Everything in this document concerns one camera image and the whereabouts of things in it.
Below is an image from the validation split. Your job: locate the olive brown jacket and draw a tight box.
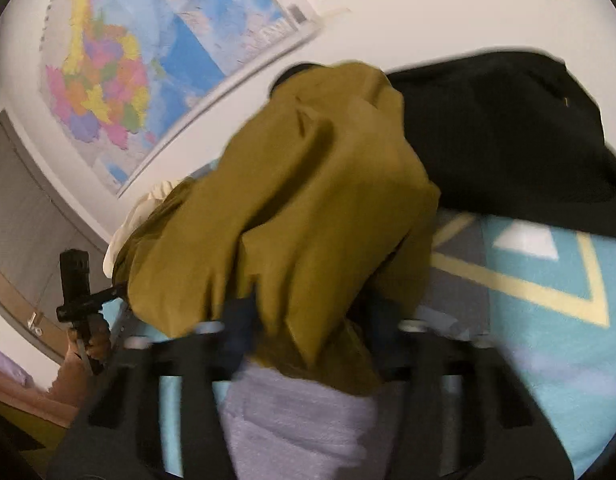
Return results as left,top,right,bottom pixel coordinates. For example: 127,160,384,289
113,63,439,396

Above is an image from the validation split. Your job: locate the left hand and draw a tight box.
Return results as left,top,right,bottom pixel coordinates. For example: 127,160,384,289
65,313,112,363

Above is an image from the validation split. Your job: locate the grey wooden headboard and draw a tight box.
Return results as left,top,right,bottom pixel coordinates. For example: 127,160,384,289
0,110,110,362

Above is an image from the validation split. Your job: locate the cream crumpled cloth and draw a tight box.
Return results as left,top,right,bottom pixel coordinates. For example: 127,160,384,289
102,179,182,278

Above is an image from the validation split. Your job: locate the teal grey bed sheet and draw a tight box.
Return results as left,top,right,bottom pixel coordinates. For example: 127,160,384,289
109,159,616,480

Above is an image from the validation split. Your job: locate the black garment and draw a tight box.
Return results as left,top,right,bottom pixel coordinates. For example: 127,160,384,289
270,50,616,241

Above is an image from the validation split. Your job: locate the colourful wall map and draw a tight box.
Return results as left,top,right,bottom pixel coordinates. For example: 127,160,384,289
40,0,319,195

